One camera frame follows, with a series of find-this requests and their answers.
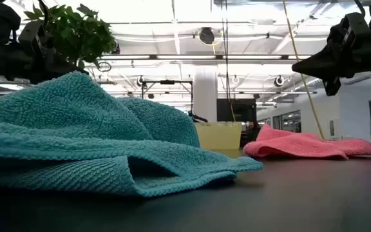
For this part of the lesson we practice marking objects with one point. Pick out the teal terry towel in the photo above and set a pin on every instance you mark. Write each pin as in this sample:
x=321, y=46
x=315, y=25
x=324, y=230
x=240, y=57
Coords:
x=76, y=129

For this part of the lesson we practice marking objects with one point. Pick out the green potted plant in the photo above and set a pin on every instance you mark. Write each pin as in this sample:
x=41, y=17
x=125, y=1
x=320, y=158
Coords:
x=76, y=32

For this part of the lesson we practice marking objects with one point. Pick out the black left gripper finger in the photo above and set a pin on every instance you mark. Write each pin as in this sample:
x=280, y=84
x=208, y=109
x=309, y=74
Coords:
x=61, y=69

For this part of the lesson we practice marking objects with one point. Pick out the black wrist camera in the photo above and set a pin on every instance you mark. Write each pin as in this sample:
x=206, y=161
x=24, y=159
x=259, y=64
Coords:
x=31, y=35
x=353, y=29

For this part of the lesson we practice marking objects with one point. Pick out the pink microfiber towel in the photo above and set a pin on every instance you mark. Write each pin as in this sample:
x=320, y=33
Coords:
x=301, y=143

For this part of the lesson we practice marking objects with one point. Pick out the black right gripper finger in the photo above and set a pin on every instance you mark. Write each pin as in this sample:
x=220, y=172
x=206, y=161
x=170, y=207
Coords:
x=332, y=87
x=317, y=66

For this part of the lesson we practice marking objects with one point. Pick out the yellow plastic bin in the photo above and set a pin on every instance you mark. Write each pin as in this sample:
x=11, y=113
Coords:
x=219, y=135

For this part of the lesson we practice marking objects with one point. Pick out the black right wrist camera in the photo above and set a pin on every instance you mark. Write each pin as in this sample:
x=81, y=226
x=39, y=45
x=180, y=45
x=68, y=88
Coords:
x=353, y=29

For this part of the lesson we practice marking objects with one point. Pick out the black cabinet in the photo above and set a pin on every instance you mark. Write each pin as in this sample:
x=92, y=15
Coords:
x=237, y=109

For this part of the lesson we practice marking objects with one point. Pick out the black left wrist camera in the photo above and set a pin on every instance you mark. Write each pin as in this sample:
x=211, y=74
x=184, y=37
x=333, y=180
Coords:
x=31, y=35

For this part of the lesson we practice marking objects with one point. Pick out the black metal frame rig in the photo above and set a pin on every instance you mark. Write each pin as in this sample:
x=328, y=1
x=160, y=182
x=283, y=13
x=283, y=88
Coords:
x=167, y=82

